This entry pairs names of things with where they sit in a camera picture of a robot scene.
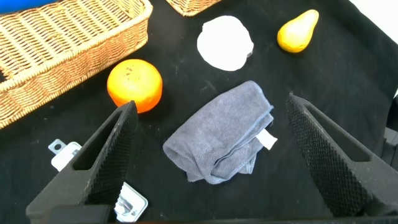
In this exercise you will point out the white paper roll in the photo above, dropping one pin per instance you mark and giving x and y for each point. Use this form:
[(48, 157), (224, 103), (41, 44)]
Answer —
[(225, 43)]

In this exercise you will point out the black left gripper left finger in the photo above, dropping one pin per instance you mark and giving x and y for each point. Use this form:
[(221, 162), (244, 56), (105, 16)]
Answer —
[(105, 168)]

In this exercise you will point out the yellow pear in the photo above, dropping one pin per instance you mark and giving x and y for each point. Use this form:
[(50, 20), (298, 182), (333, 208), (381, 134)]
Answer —
[(295, 32)]

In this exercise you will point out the blue folded towel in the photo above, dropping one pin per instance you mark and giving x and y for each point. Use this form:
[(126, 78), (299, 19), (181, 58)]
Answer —
[(18, 4)]

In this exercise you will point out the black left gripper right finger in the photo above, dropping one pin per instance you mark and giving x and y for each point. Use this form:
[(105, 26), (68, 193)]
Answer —
[(335, 168)]

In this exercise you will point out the orange fruit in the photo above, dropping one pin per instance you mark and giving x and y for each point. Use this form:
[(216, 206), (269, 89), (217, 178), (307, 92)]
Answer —
[(133, 81)]

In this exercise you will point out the rectangular wicker basket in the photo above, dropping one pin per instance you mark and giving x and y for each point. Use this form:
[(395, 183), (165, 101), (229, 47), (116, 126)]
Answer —
[(62, 46), (189, 6)]

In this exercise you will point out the grey towel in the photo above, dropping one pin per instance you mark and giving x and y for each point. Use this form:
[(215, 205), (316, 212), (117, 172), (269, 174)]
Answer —
[(217, 130)]

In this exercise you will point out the clear plastic compass case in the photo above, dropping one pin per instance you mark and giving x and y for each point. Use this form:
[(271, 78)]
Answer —
[(63, 155)]

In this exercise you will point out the black table cloth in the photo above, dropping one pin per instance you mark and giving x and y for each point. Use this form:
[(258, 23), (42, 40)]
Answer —
[(326, 62)]

